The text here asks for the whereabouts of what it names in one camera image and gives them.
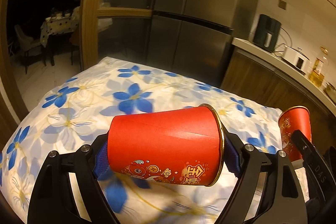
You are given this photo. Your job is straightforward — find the grey steel refrigerator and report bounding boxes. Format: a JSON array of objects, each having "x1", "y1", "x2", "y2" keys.
[{"x1": 146, "y1": 0, "x2": 261, "y2": 83}]

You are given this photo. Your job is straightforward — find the white electric cooker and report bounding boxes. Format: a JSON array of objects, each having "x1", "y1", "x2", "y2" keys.
[{"x1": 282, "y1": 45, "x2": 311, "y2": 75}]

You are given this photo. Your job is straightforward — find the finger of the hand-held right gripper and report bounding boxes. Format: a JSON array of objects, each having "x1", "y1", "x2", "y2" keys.
[{"x1": 291, "y1": 129, "x2": 319, "y2": 162}]

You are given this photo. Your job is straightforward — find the wooden glass panel door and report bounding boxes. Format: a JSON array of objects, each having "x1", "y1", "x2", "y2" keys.
[{"x1": 79, "y1": 0, "x2": 164, "y2": 73}]

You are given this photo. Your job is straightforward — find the black air fryer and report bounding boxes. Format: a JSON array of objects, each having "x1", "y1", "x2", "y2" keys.
[{"x1": 252, "y1": 14, "x2": 282, "y2": 53}]

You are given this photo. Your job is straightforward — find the steel mixing bowl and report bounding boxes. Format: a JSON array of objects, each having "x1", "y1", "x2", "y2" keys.
[{"x1": 323, "y1": 82, "x2": 336, "y2": 104}]

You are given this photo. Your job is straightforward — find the wooden lower cabinets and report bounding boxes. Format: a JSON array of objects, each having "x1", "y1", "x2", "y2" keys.
[{"x1": 220, "y1": 46, "x2": 336, "y2": 151}]

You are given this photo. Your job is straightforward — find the polka dot dining table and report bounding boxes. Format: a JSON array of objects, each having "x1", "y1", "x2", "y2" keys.
[{"x1": 39, "y1": 13, "x2": 80, "y2": 47}]

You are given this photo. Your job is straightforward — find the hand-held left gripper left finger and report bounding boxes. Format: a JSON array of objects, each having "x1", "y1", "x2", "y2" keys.
[{"x1": 28, "y1": 132, "x2": 122, "y2": 224}]

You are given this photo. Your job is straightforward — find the red printed paper cup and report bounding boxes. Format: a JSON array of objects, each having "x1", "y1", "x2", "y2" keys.
[
  {"x1": 278, "y1": 106, "x2": 312, "y2": 170},
  {"x1": 108, "y1": 104, "x2": 226, "y2": 187}
]

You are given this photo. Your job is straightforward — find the dining chair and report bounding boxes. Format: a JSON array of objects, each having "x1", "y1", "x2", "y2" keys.
[{"x1": 14, "y1": 25, "x2": 47, "y2": 74}]

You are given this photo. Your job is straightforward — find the black power cable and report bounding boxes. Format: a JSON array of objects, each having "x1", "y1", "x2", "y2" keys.
[{"x1": 273, "y1": 27, "x2": 292, "y2": 54}]

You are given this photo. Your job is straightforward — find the cooking oil bottle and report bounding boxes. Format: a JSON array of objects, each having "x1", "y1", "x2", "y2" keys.
[{"x1": 308, "y1": 47, "x2": 329, "y2": 87}]

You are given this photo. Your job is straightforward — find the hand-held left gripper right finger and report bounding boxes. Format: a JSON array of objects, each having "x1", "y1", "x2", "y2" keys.
[{"x1": 217, "y1": 132, "x2": 310, "y2": 224}]

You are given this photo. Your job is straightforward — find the blue floral blanket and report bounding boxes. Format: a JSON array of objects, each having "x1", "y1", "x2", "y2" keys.
[{"x1": 0, "y1": 56, "x2": 310, "y2": 224}]

